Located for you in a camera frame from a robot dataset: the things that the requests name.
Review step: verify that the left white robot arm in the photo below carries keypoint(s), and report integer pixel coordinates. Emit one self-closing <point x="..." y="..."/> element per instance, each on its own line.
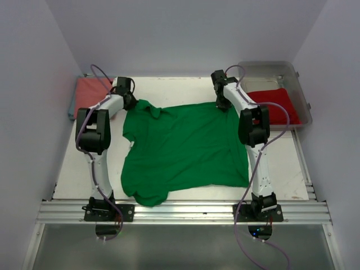
<point x="93" y="135"/>

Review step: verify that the aluminium mounting rail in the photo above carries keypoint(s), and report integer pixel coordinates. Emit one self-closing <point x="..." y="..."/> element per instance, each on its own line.
<point x="181" y="212"/>

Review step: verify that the clear plastic bin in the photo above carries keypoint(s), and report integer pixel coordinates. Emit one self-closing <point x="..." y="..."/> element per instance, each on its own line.
<point x="278" y="82"/>

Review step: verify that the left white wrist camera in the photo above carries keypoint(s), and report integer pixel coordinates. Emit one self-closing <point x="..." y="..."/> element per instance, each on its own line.
<point x="115" y="82"/>

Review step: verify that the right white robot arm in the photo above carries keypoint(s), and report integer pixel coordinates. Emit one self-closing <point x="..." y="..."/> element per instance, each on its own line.
<point x="253" y="132"/>

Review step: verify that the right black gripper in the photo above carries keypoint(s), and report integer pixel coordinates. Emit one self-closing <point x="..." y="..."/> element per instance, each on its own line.
<point x="223" y="106"/>

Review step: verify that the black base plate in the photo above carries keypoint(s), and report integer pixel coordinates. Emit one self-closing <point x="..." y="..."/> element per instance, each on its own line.
<point x="246" y="214"/>
<point x="102" y="211"/>

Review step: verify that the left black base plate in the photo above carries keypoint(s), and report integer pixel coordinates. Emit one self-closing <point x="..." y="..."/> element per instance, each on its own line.
<point x="102" y="211"/>

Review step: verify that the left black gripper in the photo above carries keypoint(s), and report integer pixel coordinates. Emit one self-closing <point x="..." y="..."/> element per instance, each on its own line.
<point x="133" y="103"/>

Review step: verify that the green polo shirt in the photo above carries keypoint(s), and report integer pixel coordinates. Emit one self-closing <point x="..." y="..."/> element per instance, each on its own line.
<point x="181" y="147"/>

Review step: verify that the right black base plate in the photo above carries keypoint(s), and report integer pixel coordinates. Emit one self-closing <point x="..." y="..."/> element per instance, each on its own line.
<point x="246" y="214"/>

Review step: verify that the pink folded shirt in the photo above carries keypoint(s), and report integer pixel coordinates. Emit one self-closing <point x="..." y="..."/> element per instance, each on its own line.
<point x="89" y="91"/>

